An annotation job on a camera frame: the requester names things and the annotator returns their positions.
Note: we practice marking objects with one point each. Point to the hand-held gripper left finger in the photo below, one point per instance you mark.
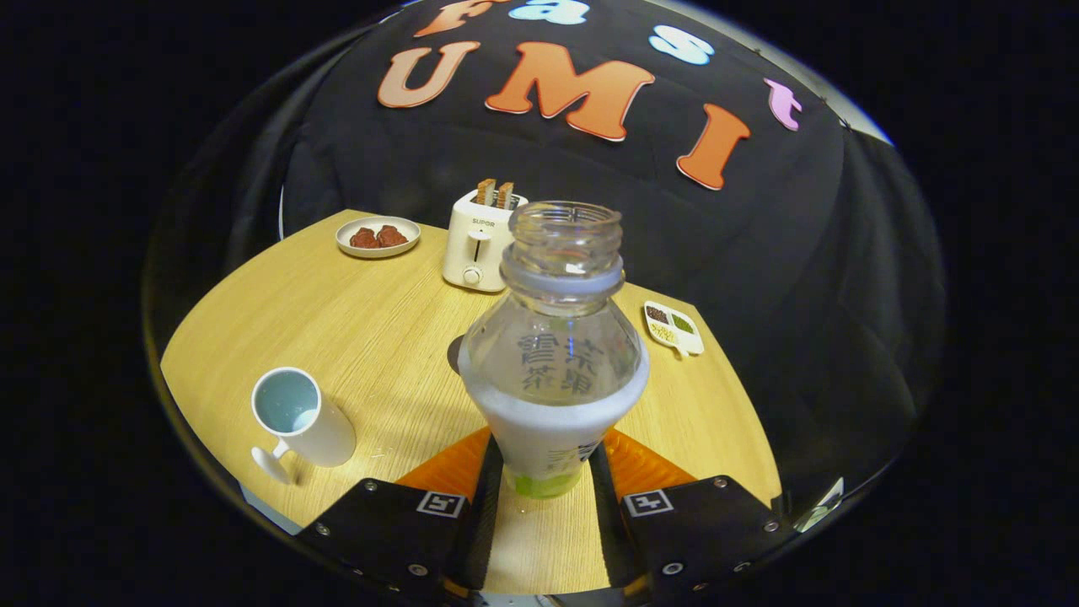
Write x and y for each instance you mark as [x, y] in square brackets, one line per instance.
[485, 523]

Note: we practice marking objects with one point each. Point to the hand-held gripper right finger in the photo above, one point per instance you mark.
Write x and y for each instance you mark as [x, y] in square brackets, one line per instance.
[605, 523]

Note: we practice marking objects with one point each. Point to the clear juice bottle green base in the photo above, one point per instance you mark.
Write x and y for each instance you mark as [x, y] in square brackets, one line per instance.
[552, 421]

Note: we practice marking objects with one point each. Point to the dark brown round coaster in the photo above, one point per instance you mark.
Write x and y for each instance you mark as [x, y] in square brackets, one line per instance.
[455, 356]

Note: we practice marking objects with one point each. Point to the white cup blue inside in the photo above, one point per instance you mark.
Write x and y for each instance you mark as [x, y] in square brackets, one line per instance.
[324, 434]

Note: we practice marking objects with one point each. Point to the white divided grain dish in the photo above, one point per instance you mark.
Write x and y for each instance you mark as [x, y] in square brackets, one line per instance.
[691, 340]

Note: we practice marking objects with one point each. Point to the wooden table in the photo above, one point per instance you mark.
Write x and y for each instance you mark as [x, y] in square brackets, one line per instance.
[337, 320]

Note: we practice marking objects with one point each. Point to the white toaster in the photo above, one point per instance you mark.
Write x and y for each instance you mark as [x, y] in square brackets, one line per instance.
[472, 244]

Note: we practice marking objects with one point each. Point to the small white round plate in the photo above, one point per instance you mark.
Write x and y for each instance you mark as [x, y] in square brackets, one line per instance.
[378, 251]

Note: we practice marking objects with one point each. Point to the brown food piece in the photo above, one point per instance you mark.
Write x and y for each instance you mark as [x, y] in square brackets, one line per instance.
[392, 235]
[363, 238]

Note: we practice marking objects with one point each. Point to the brown toast slice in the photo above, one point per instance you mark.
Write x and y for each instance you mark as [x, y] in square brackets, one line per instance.
[505, 196]
[485, 192]

